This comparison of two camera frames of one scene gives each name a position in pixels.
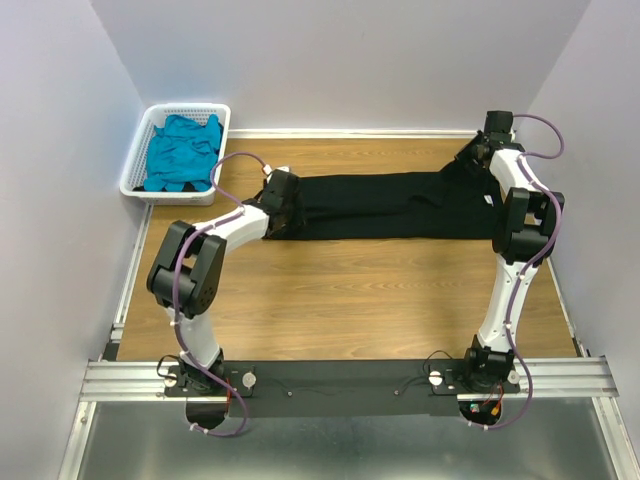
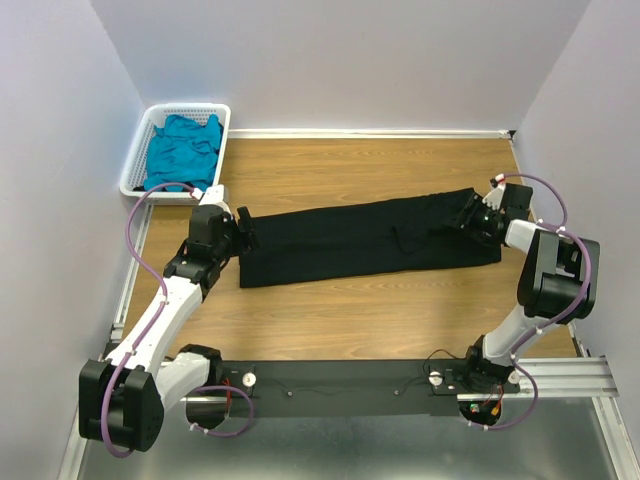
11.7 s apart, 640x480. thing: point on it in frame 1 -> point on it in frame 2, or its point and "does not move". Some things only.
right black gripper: [481, 140] -> [472, 206]
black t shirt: [457, 202] -> [362, 239]
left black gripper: [294, 223] -> [245, 240]
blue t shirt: [181, 153] does not move
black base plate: [343, 388] does not move
